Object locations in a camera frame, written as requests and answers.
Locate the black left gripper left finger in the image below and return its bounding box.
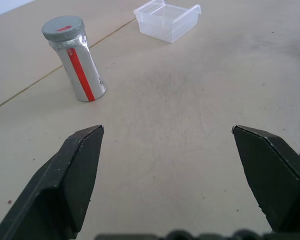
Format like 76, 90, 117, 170
0, 124, 105, 240

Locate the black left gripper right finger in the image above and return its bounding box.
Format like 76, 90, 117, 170
231, 124, 300, 240

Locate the silver bottle with red stripe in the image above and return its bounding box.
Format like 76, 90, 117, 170
48, 33, 108, 103

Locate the grey bottle cap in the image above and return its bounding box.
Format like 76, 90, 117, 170
41, 16, 85, 42

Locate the clear plastic container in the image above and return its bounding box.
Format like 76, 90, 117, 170
133, 0, 202, 44

